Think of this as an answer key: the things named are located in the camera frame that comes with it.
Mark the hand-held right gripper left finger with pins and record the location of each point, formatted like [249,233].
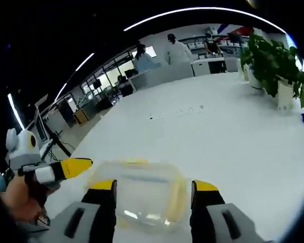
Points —
[96,217]

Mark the white cabinet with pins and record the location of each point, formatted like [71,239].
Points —
[202,67]

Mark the potted plant in white pot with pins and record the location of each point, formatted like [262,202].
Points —
[256,55]
[285,76]

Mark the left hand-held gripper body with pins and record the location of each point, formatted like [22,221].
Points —
[22,152]

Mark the white counter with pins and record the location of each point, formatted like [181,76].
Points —
[162,74]

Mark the laptop on stand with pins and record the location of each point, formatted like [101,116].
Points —
[41,124]

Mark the yellow wooden cabinet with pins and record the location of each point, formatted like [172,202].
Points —
[81,117]

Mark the wall shelf with white bins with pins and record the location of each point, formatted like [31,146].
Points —
[200,41]

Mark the black tripod stand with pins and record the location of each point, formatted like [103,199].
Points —
[62,145]

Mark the clear box with yellow plastic buckle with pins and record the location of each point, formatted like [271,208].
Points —
[147,187]

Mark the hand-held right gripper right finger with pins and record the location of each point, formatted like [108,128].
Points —
[207,220]

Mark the white lit monitor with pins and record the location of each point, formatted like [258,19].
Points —
[151,51]

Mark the curved ceiling light strip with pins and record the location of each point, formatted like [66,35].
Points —
[205,9]

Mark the person's left hand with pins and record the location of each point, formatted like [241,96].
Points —
[20,200]

